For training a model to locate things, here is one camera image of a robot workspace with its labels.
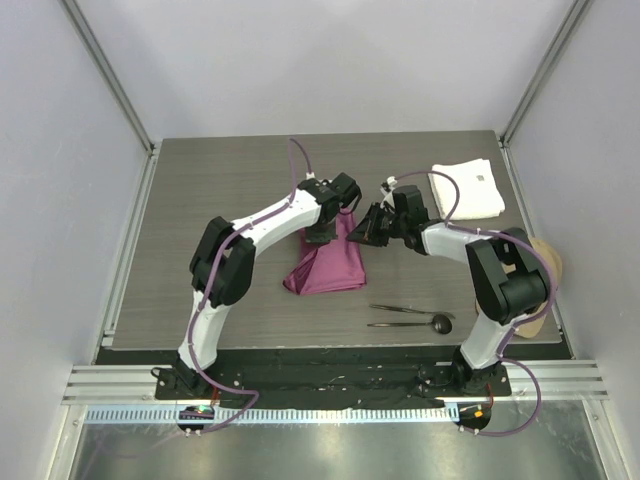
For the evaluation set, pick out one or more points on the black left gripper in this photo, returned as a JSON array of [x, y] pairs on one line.
[[311, 236]]

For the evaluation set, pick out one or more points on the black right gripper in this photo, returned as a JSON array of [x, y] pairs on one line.
[[367, 229]]

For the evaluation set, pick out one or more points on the magenta cloth napkin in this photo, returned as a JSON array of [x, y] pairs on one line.
[[333, 267]]

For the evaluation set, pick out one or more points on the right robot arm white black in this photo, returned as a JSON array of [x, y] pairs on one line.
[[509, 278]]

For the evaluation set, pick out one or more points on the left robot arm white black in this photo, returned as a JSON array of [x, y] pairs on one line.
[[222, 269]]

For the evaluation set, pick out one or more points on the dark metal fork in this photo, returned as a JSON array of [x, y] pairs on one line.
[[408, 310]]

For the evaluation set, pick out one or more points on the dark metal spoon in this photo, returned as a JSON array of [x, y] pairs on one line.
[[440, 323]]

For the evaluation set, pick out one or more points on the white folded towel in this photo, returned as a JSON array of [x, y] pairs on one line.
[[479, 195]]

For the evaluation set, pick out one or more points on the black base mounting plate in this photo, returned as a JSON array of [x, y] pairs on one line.
[[316, 378]]

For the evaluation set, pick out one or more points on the tan baseball cap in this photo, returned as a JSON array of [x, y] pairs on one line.
[[531, 329]]

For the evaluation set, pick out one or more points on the slotted cable duct strip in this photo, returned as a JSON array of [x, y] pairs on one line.
[[200, 414]]

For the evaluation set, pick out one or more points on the aluminium front rail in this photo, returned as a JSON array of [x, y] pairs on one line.
[[96, 385]]

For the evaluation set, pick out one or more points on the aluminium frame post right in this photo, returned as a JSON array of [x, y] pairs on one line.
[[553, 54]]

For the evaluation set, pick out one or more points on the aluminium frame post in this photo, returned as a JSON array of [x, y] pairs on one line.
[[553, 54], [98, 56]]

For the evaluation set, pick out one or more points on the aluminium frame post left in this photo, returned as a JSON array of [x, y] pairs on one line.
[[98, 56]]

